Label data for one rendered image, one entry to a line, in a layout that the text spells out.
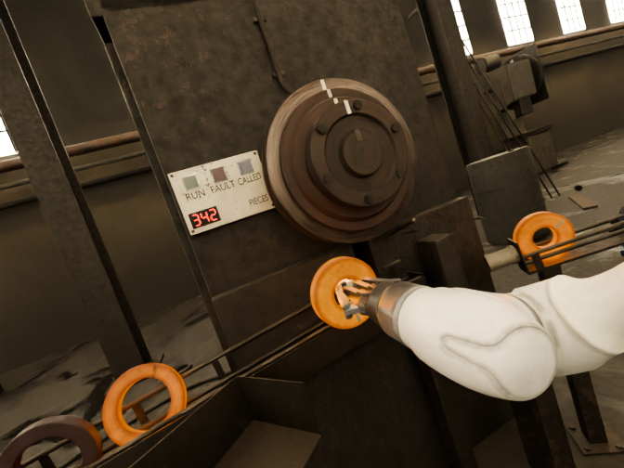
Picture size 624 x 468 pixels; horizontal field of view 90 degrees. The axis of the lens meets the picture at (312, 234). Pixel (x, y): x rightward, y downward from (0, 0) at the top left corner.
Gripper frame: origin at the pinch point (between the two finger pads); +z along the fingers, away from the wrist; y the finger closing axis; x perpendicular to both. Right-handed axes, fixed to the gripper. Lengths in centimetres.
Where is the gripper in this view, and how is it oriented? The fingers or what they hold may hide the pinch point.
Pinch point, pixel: (343, 285)
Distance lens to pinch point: 69.3
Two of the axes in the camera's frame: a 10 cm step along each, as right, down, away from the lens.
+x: -3.1, -9.4, -1.4
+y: 8.9, -3.4, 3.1
